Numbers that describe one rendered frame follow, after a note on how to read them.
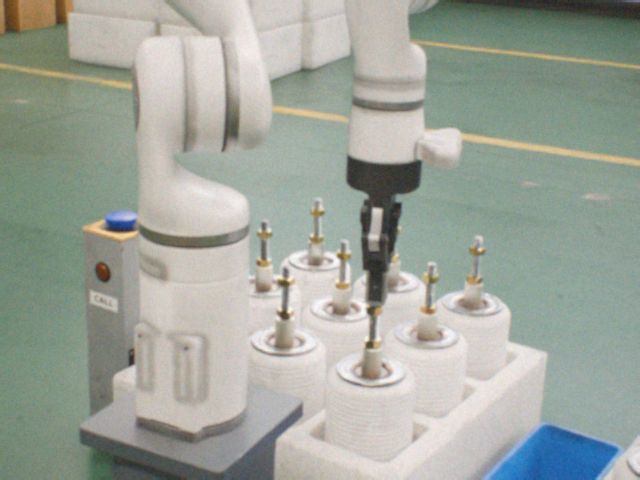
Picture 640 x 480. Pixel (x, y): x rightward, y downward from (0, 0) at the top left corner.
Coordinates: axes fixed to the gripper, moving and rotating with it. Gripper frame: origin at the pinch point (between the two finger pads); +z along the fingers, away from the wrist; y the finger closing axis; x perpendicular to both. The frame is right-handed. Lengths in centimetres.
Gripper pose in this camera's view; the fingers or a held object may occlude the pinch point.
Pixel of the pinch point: (376, 285)
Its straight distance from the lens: 111.7
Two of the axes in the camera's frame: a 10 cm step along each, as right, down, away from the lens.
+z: -0.4, 9.4, 3.3
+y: -1.6, 3.2, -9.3
